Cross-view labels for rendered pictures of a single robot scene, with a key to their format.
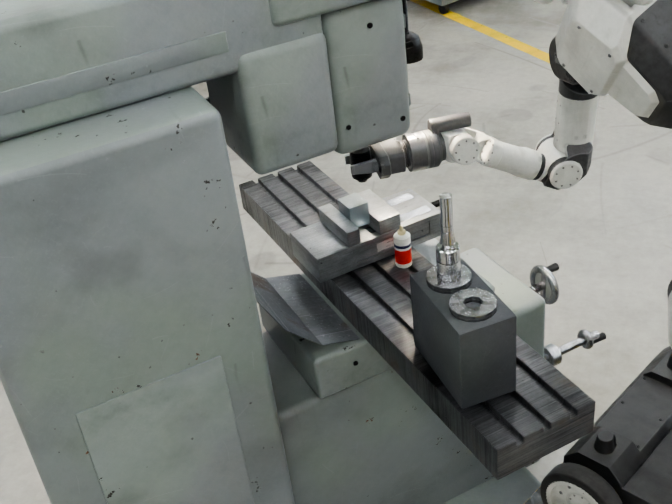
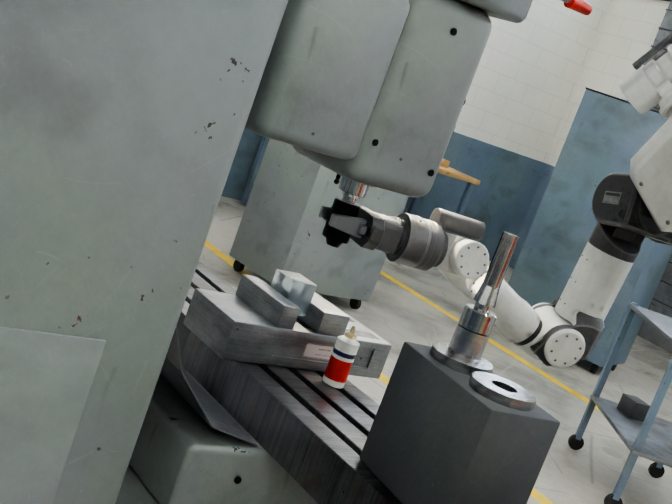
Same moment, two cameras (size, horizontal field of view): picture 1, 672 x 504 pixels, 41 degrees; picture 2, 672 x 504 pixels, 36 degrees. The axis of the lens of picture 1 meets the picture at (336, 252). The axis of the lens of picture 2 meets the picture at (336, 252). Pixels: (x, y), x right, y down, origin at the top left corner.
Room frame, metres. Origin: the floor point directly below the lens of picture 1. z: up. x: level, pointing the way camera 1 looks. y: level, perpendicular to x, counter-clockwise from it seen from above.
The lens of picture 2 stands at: (0.14, 0.35, 1.48)
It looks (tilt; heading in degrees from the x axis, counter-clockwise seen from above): 10 degrees down; 345
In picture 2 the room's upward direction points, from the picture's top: 20 degrees clockwise
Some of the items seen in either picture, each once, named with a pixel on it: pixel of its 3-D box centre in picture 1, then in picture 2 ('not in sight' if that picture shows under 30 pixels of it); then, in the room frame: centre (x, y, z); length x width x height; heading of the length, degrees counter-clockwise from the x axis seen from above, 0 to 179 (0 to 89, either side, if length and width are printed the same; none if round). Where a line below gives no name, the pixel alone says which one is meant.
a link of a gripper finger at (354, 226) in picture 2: (364, 168); (348, 225); (1.80, -0.09, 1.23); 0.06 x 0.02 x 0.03; 99
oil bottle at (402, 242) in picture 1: (402, 244); (343, 354); (1.80, -0.16, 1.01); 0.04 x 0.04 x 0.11
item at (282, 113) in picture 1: (267, 87); (296, 50); (1.75, 0.10, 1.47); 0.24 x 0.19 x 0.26; 24
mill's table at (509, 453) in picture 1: (383, 284); (296, 400); (1.78, -0.10, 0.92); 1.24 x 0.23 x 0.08; 24
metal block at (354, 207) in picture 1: (353, 211); (291, 292); (1.88, -0.06, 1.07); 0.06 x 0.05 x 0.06; 24
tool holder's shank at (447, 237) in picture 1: (446, 221); (496, 272); (1.45, -0.21, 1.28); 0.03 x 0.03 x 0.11
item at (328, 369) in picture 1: (375, 306); (261, 438); (1.83, -0.08, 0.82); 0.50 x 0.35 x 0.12; 114
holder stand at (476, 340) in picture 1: (462, 328); (456, 437); (1.40, -0.23, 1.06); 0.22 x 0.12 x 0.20; 17
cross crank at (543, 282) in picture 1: (534, 289); not in sight; (2.03, -0.54, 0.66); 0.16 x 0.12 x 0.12; 114
